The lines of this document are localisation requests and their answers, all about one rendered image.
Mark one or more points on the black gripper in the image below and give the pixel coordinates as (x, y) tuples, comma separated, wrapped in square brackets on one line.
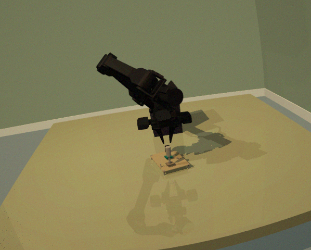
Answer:
[(144, 122)]

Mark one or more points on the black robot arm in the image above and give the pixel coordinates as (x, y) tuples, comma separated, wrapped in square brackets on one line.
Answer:
[(144, 88)]

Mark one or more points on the tan circuit board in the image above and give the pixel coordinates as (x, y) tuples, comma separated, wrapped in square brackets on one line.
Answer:
[(168, 160)]

